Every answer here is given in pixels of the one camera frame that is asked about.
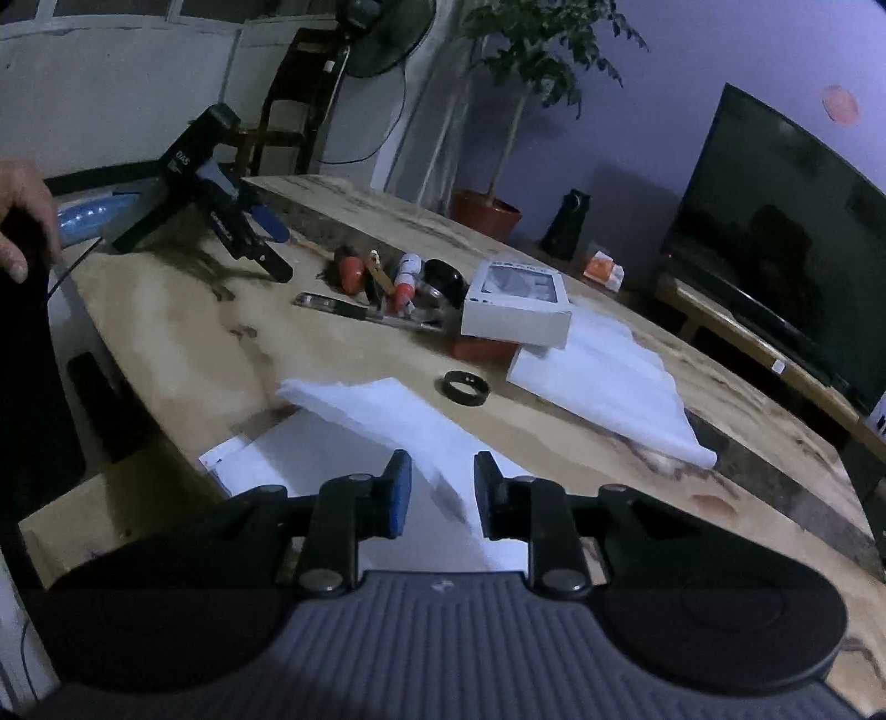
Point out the person's left hand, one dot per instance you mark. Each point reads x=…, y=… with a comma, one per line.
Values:
x=28, y=187

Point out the black speaker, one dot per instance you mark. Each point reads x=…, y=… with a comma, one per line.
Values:
x=566, y=225

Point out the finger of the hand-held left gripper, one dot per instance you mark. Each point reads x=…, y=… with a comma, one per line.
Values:
x=270, y=225

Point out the terracotta plant pot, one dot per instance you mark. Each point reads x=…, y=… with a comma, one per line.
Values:
x=484, y=214

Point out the white red glue tube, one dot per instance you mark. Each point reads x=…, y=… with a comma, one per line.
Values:
x=407, y=277

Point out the white cardboard box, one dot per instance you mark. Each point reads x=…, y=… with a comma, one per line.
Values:
x=512, y=318

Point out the low wooden cabinet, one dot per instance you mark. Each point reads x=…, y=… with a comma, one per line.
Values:
x=640, y=298

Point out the wooden chair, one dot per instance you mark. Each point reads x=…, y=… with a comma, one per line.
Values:
x=291, y=104

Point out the blue plastic jug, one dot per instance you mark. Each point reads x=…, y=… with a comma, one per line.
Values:
x=97, y=218

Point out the small red black gadget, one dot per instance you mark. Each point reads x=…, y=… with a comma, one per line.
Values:
x=351, y=275

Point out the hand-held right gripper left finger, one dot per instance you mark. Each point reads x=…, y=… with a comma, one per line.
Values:
x=398, y=495

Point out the sheer curtain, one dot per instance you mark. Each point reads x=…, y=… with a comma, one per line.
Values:
x=429, y=138

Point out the black oval case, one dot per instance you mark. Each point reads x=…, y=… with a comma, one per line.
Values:
x=446, y=277

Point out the flat screen television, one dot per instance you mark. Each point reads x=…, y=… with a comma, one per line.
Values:
x=782, y=242

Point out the pink round wall sticker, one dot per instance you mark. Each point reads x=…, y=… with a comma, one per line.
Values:
x=841, y=104

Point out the green potted tree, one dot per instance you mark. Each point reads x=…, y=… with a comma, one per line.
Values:
x=547, y=48

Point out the person's black trouser leg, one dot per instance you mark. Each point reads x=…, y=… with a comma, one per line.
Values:
x=28, y=381

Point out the orange tissue pack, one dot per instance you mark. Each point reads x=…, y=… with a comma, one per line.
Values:
x=602, y=271

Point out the white tissue sheet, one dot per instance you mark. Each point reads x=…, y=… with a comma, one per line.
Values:
x=609, y=388
x=387, y=422

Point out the small metal tube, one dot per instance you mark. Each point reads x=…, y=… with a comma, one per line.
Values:
x=377, y=277

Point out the wooden television stand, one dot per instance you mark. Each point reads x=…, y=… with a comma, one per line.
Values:
x=761, y=339

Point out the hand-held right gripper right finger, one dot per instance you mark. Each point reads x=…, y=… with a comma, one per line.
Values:
x=488, y=498

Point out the red round object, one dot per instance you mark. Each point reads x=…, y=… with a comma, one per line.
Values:
x=484, y=348

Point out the silver metal tool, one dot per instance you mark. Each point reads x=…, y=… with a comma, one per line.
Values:
x=332, y=307

